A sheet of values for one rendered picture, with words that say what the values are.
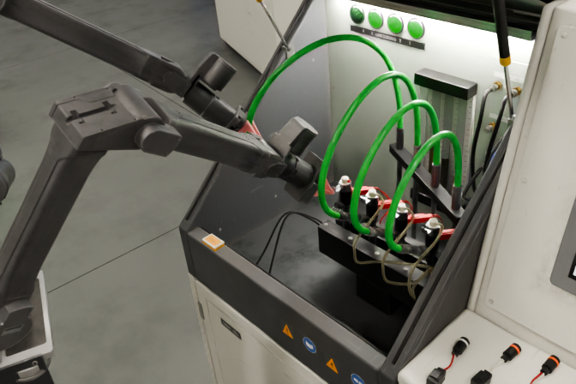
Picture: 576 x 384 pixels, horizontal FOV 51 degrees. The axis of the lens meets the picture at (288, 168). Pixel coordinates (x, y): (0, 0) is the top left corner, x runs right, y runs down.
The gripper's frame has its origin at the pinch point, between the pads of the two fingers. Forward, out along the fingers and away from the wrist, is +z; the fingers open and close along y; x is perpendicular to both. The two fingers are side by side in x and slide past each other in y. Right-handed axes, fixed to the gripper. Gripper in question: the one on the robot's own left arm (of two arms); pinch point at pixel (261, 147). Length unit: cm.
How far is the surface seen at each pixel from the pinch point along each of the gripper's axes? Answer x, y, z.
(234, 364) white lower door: 57, 11, 36
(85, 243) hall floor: 139, 146, -10
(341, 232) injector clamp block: 4.7, 1.4, 28.2
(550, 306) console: -20, -35, 52
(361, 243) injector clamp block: 2.5, -3.0, 31.8
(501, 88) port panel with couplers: -43, 1, 31
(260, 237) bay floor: 27.2, 23.4, 20.4
